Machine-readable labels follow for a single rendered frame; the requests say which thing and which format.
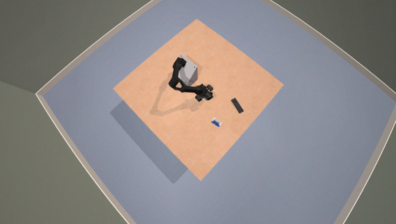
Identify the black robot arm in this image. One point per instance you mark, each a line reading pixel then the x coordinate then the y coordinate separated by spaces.
pixel 178 64

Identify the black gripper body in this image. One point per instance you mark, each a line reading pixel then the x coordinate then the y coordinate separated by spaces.
pixel 198 98

